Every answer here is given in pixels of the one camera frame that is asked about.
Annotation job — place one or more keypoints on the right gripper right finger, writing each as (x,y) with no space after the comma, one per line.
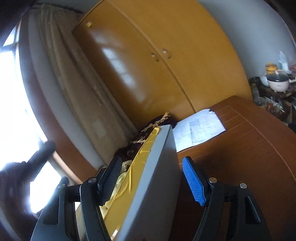
(196,180)

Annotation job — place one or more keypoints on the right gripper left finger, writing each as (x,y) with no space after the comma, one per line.
(108,179)

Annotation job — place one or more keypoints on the yellow lined white box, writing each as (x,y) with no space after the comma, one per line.
(144,206)

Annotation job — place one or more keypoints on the person's left hand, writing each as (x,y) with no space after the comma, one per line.
(17,220)

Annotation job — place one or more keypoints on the purple gold fringed cloth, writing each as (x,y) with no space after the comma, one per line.
(130,151)

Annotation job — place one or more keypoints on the white paper sheets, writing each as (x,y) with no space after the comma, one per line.
(197,129)

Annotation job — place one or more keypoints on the beige curtain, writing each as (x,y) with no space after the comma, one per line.
(99,114)

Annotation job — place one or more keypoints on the white rice cooker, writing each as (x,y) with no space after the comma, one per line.
(280,82)

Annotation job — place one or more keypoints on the yellow wooden wardrobe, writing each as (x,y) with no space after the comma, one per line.
(161,56)

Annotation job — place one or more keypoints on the yellow ceramic jar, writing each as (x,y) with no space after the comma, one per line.
(271,68)

